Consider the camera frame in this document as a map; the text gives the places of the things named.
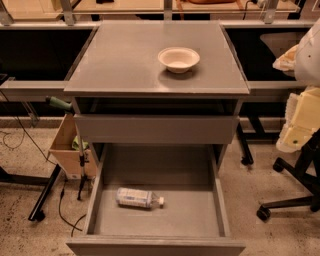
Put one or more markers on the blue label plastic bottle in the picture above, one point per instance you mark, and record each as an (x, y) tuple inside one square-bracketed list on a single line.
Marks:
[(138, 198)]

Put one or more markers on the cardboard box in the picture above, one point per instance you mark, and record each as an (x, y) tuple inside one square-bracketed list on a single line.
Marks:
[(61, 149)]

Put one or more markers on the white paper bowl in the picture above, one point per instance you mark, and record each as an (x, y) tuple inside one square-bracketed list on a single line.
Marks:
[(178, 60)]

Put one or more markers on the grey drawer cabinet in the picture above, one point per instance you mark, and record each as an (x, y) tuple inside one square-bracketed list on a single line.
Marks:
[(120, 74)]

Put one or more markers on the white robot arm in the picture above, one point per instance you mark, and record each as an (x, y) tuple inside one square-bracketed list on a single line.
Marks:
[(302, 113)]

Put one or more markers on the green cloth in box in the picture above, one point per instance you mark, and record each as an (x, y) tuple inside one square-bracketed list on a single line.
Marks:
[(76, 145)]

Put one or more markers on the grey top drawer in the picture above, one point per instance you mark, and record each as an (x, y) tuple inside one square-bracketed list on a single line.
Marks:
[(156, 129)]

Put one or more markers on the black table leg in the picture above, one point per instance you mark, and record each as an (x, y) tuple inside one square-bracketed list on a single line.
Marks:
[(37, 213)]

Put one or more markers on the green handled reacher tool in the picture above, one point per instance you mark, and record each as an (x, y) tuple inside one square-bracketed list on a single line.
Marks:
[(67, 107)]

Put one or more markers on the open grey middle drawer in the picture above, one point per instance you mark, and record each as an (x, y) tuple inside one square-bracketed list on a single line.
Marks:
[(192, 222)]

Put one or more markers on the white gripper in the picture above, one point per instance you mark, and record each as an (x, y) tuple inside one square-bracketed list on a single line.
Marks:
[(309, 63)]

